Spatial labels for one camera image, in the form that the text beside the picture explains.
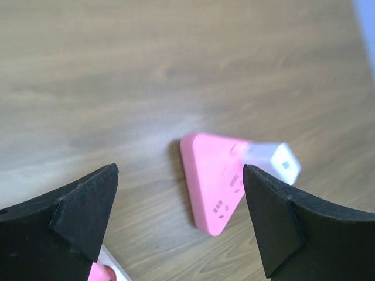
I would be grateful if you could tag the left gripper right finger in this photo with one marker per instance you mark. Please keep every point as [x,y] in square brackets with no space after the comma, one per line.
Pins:
[303,237]

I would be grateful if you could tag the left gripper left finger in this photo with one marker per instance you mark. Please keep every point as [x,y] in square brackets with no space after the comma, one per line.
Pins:
[58,235]

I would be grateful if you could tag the white red power strip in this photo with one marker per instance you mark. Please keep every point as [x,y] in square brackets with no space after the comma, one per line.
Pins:
[113,269]

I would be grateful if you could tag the white charger block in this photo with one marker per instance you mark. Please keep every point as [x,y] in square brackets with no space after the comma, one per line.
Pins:
[277,159]

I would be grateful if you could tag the pink triangular power socket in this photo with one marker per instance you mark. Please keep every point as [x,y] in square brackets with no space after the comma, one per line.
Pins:
[214,175]

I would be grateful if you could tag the small pink plug adapter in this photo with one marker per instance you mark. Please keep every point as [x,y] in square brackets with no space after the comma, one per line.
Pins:
[99,272]

